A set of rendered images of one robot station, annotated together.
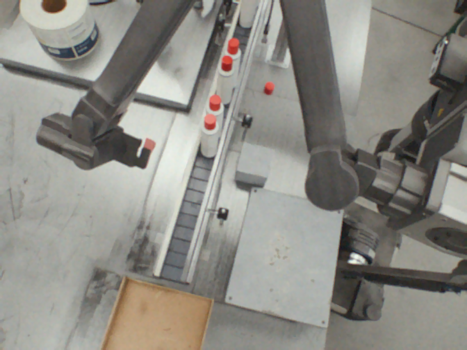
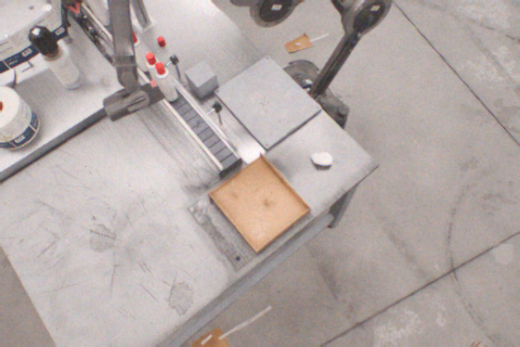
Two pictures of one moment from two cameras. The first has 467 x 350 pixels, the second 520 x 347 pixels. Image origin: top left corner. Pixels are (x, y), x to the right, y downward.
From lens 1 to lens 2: 78 cm
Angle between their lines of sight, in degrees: 14
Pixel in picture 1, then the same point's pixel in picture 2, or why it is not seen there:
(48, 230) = (140, 222)
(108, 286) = (204, 208)
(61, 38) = (19, 122)
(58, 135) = (118, 103)
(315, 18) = not seen: outside the picture
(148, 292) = (227, 187)
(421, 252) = not seen: hidden behind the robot
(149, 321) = (244, 197)
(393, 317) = (359, 112)
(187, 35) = (83, 58)
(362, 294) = (329, 109)
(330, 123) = not seen: outside the picture
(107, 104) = (130, 56)
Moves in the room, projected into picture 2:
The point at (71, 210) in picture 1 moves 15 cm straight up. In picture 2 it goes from (139, 201) to (126, 186)
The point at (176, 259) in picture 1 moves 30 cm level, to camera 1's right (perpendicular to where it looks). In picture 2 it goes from (221, 155) to (279, 110)
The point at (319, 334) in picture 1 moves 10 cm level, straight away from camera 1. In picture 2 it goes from (322, 115) to (339, 101)
